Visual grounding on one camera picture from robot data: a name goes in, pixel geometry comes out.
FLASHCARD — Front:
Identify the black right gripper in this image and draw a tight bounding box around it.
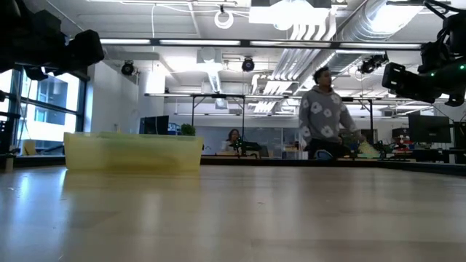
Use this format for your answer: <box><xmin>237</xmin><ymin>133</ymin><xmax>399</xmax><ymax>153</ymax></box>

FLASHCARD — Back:
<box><xmin>381</xmin><ymin>57</ymin><xmax>466</xmax><ymax>108</ymax></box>

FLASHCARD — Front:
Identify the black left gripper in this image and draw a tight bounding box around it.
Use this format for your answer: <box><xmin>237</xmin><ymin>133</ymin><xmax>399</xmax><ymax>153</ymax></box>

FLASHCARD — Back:
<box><xmin>16</xmin><ymin>9</ymin><xmax>106</xmax><ymax>82</ymax></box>

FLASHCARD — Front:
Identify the yellow translucent plastic basket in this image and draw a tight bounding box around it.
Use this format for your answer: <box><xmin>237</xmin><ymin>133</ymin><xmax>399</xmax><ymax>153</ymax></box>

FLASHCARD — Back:
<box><xmin>63</xmin><ymin>131</ymin><xmax>204</xmax><ymax>172</ymax></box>

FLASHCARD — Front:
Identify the large black monitor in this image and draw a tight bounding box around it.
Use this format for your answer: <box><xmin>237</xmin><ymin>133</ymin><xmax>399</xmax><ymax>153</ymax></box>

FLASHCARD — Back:
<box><xmin>407</xmin><ymin>114</ymin><xmax>452</xmax><ymax>144</ymax></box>

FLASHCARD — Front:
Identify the red and white object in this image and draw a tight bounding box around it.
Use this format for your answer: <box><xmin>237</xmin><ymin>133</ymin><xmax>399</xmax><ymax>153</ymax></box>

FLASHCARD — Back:
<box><xmin>392</xmin><ymin>127</ymin><xmax>412</xmax><ymax>152</ymax></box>

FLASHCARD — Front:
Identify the large office window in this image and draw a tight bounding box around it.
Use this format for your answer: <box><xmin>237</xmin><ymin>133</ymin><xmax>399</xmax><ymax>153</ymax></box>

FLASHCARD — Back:
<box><xmin>0</xmin><ymin>67</ymin><xmax>88</xmax><ymax>156</ymax></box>

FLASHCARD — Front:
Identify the person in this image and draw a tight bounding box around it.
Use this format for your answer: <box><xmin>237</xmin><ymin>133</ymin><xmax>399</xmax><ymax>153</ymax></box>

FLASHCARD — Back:
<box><xmin>298</xmin><ymin>65</ymin><xmax>367</xmax><ymax>160</ymax></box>
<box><xmin>221</xmin><ymin>128</ymin><xmax>242</xmax><ymax>154</ymax></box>

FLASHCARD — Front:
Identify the black office desk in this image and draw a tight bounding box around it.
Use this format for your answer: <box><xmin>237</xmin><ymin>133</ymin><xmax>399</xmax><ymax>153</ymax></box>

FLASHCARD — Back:
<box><xmin>413</xmin><ymin>148</ymin><xmax>466</xmax><ymax>164</ymax></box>

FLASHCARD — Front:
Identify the small black monitor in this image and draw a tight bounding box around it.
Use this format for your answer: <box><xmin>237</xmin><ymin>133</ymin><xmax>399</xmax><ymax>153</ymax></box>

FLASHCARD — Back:
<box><xmin>139</xmin><ymin>115</ymin><xmax>170</xmax><ymax>135</ymax></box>

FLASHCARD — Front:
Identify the blue round object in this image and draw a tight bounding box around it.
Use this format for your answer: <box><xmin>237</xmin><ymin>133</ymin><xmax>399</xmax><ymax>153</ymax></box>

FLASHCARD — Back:
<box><xmin>315</xmin><ymin>149</ymin><xmax>334</xmax><ymax>162</ymax></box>

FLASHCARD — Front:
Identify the long ceiling light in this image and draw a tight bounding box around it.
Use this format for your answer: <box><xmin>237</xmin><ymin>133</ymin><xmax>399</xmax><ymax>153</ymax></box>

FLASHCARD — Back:
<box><xmin>98</xmin><ymin>38</ymin><xmax>423</xmax><ymax>50</ymax></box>

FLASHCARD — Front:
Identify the black metal table frame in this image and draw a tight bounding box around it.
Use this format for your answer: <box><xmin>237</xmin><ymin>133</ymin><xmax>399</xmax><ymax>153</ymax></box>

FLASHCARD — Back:
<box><xmin>0</xmin><ymin>152</ymin><xmax>466</xmax><ymax>177</ymax></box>

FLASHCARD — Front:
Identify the white coiled ceiling cable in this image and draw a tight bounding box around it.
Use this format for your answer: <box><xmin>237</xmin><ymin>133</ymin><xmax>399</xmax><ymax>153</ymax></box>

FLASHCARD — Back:
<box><xmin>213</xmin><ymin>9</ymin><xmax>235</xmax><ymax>30</ymax></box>

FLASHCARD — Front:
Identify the black workstation frame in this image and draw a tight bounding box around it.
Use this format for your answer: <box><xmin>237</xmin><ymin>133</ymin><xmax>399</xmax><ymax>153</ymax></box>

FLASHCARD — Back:
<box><xmin>145</xmin><ymin>92</ymin><xmax>375</xmax><ymax>154</ymax></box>

